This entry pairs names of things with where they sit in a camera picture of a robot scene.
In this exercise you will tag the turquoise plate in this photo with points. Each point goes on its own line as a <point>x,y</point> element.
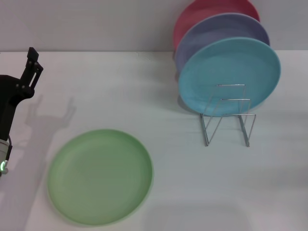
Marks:
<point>231,65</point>

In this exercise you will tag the red plate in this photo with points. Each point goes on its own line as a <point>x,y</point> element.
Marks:
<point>192,21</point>

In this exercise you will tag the green plate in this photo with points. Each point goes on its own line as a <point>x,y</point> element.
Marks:
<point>99,178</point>

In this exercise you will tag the purple plate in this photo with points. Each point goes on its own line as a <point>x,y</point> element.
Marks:
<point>216,31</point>

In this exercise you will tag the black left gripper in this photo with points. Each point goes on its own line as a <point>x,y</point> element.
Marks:
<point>9,96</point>

